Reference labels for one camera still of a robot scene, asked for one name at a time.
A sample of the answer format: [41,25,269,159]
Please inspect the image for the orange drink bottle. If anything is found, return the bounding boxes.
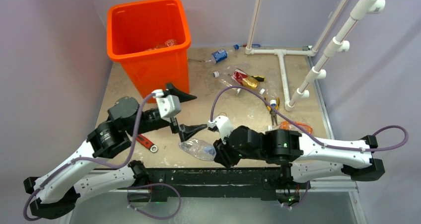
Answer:
[267,120,314,135]

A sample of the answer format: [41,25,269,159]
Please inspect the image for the blue cap pen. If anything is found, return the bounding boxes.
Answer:
[242,44,261,48]

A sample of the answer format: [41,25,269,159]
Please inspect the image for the crushed bottle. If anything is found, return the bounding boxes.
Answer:
[179,139,216,161]

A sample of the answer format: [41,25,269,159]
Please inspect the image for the large clear bottle white cap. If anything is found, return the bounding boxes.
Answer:
[212,71,240,88]

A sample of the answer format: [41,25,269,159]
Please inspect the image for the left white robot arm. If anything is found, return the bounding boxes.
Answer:
[23,83,205,221]

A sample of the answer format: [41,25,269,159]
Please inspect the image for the orange plastic bin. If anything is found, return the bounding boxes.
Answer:
[107,0,191,97]

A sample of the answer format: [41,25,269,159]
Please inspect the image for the small clear bottle white cap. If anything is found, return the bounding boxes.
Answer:
[145,39,178,51]

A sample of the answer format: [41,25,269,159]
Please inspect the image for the red handle adjustable wrench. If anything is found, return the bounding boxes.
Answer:
[136,135,158,153]

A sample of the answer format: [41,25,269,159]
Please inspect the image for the yellow handle pliers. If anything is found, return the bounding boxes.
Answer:
[265,97,280,127]

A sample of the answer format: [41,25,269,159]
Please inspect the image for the white PVC diagonal pole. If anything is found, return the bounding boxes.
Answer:
[285,0,385,111]

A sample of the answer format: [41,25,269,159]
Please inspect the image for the yellow black screwdriver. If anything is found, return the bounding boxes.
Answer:
[253,76,265,82]

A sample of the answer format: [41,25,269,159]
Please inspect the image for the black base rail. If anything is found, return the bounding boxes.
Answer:
[128,160,307,203]

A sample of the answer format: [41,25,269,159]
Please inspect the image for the blue label bottle far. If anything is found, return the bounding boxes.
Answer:
[203,44,240,64]

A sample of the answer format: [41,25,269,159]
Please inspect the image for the red gold snack wrapper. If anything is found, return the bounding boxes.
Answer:
[231,69,260,89]

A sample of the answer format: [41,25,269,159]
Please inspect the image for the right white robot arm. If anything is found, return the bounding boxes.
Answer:
[213,126,385,188]

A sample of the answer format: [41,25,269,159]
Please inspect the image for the white PVC pipe frame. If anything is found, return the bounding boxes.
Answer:
[245,0,357,111]

